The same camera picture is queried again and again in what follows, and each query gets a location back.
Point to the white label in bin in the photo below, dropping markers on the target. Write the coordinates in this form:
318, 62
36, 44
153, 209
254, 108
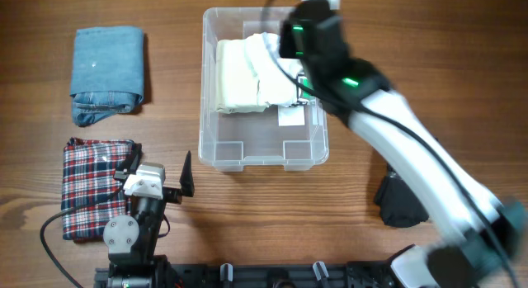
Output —
291, 116

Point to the white t-shirt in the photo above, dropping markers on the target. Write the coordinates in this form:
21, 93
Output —
273, 87

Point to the folded blue denim jeans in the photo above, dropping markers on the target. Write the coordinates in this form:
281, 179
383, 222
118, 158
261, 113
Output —
108, 73

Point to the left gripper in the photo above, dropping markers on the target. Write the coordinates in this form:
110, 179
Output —
173, 194

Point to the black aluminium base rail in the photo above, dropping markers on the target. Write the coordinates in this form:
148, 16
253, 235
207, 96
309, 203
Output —
318, 274

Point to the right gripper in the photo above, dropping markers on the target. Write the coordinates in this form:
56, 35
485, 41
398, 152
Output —
294, 33

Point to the folded red plaid shirt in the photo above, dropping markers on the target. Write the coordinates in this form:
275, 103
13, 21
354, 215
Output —
89, 166

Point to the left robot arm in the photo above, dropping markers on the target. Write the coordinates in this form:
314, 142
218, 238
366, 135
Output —
131, 239

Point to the folded black garment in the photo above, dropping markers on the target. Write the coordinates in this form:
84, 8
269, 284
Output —
398, 205

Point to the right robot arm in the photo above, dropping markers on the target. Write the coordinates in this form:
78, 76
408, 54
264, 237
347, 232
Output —
479, 233

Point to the clear plastic storage bin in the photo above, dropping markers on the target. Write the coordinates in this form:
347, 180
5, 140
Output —
230, 142

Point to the cream cloth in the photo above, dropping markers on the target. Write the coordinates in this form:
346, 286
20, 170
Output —
236, 85

